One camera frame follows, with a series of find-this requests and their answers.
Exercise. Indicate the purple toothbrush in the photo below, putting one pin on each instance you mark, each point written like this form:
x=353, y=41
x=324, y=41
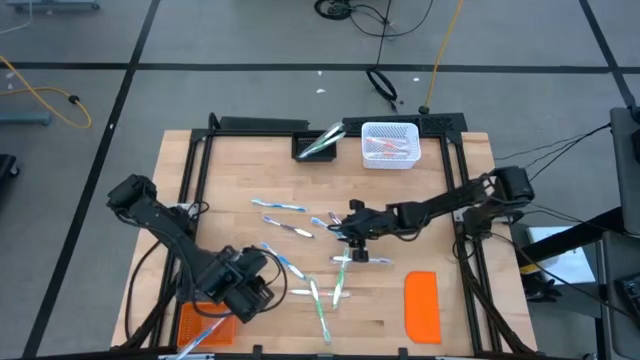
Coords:
x=334, y=218
x=290, y=227
x=380, y=260

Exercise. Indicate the black flat panel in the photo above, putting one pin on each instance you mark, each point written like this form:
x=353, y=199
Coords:
x=260, y=123

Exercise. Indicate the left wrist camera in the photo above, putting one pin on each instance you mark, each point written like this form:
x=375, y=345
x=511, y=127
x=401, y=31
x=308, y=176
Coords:
x=247, y=264

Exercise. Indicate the grey translucent bin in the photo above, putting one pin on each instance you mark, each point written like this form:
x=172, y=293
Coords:
x=189, y=290

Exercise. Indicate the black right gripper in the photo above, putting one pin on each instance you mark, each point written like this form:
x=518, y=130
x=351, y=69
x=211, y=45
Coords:
x=375, y=222

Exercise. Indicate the green toothbrush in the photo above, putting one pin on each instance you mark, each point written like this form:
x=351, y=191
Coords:
x=320, y=145
x=327, y=134
x=321, y=315
x=342, y=272

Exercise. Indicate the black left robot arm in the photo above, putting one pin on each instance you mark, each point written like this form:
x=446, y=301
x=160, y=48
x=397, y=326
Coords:
x=165, y=227

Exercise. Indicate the blue toothbrush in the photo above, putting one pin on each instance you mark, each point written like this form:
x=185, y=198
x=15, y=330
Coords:
x=283, y=261
x=320, y=223
x=200, y=338
x=280, y=205

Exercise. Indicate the white paper sheet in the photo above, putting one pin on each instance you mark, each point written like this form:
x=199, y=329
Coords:
x=570, y=265

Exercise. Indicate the black mesh basket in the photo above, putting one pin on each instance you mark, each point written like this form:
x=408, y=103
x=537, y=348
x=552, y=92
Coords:
x=327, y=154

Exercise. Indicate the black desk beam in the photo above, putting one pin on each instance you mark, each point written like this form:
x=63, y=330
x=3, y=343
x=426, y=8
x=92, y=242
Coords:
x=565, y=242

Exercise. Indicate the grey desk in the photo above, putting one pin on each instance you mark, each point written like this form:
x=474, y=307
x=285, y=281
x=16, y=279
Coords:
x=620, y=250
x=625, y=190

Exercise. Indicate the black keyboard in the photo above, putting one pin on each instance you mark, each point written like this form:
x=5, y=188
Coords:
x=631, y=295

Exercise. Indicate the blue-grey cart base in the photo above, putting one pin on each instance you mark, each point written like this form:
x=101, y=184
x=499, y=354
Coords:
x=50, y=5
x=25, y=119

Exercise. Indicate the silver label strip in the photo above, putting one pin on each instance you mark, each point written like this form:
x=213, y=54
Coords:
x=205, y=356

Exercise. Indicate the orange perforated basket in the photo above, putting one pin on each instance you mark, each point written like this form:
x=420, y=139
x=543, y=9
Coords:
x=192, y=320

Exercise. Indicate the black perforated panel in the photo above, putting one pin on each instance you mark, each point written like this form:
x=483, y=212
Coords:
x=445, y=122

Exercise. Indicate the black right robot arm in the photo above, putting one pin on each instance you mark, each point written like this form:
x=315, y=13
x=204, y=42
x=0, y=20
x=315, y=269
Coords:
x=440, y=202

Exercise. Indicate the black glove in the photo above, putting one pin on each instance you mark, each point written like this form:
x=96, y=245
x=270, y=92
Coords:
x=542, y=290

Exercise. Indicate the black caster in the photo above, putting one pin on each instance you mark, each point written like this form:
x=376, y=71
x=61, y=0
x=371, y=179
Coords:
x=6, y=167

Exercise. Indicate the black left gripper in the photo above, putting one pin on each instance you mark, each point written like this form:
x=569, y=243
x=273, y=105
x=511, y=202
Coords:
x=250, y=300

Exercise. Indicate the white perforated basket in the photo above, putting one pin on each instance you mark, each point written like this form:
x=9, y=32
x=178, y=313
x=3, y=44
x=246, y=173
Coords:
x=390, y=129

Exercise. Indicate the orange toothbrush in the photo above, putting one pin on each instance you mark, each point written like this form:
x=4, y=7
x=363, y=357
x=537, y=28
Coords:
x=327, y=293
x=395, y=150
x=380, y=141

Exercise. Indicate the orange plastic lid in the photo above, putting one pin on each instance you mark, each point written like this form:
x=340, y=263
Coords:
x=422, y=310

